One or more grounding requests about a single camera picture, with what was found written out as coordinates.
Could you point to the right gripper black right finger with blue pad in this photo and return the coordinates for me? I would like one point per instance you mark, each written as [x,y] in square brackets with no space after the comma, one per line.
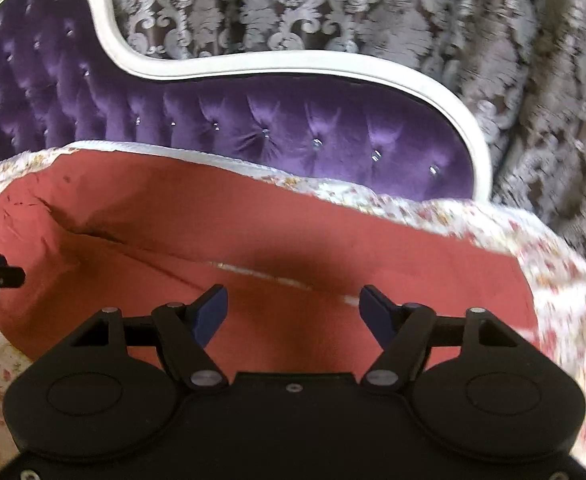
[403,332]

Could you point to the rust red pants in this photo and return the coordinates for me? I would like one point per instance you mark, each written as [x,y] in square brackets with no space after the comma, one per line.
[104,229]

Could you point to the purple tufted white-framed headboard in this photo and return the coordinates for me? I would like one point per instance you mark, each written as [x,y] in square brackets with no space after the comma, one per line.
[68,75]

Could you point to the floral white bedsheet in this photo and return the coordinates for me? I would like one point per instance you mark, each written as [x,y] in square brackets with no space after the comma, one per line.
[556,275]

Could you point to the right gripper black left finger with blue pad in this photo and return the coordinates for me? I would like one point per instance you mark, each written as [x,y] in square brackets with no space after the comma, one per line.
[184,332]

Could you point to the grey damask curtain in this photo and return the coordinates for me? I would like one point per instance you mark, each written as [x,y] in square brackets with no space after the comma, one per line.
[518,65]

